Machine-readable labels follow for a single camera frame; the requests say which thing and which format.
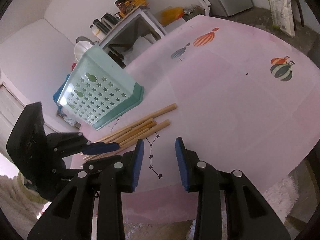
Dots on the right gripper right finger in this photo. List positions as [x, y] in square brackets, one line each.
[248, 214]

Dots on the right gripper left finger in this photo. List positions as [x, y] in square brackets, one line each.
[70, 214]

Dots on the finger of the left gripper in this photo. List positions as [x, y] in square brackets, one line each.
[91, 167]
[66, 144]

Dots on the wooden chopstick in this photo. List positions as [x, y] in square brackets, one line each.
[133, 141]
[135, 127]
[140, 121]
[120, 137]
[130, 136]

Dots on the white rice paddle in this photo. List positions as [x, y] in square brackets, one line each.
[80, 48]

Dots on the metal ladle spoon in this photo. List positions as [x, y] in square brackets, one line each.
[82, 38]

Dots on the blue plastic bag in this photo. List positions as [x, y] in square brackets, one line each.
[58, 93]

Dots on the white door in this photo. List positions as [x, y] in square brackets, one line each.
[10, 110]

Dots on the mint green utensil caddy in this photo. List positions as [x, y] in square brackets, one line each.
[98, 90]

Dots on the pink balloon tablecloth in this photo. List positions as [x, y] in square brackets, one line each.
[246, 100]

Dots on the white plastic bottle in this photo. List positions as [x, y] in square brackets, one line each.
[97, 32]

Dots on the black thermos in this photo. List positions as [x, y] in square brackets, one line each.
[101, 26]

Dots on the white pillow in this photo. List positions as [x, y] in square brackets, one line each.
[140, 45]

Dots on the black electric kettle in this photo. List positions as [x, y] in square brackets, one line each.
[109, 20]

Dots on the white side table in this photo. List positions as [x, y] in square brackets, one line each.
[141, 13]

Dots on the snack packages pile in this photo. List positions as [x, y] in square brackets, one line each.
[126, 6]

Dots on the yellow plastic bag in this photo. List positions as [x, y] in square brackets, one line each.
[170, 15]

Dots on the rice bag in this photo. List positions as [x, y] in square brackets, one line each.
[282, 16]

